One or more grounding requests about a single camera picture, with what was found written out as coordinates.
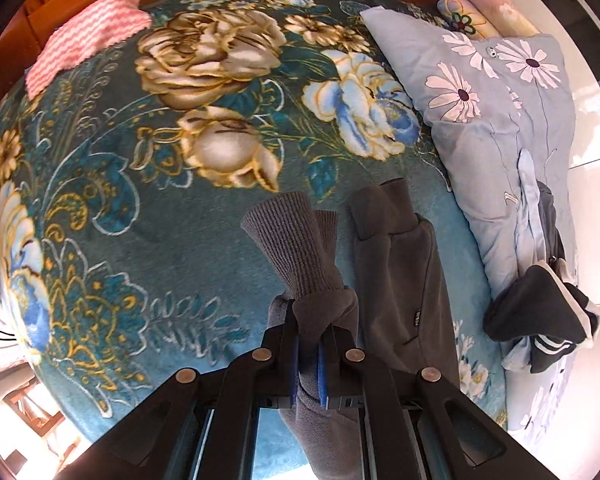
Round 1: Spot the pink floral pillow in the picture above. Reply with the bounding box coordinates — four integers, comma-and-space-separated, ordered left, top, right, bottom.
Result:
470, 0, 540, 37

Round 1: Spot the pink knitted cloth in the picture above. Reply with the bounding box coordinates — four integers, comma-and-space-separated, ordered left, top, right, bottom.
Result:
24, 0, 151, 101

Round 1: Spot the light blue daisy quilt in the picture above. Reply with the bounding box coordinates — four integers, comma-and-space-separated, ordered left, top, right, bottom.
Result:
360, 5, 581, 434

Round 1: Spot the navy jacket with white stripes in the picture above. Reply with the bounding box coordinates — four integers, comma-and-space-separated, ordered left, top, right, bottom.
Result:
483, 182, 600, 374

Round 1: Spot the yellow floral pillow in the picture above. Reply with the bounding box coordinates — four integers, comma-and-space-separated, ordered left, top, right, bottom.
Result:
437, 0, 501, 39

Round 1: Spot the teal floral plush blanket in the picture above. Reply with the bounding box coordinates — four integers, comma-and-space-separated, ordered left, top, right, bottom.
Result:
0, 0, 507, 439

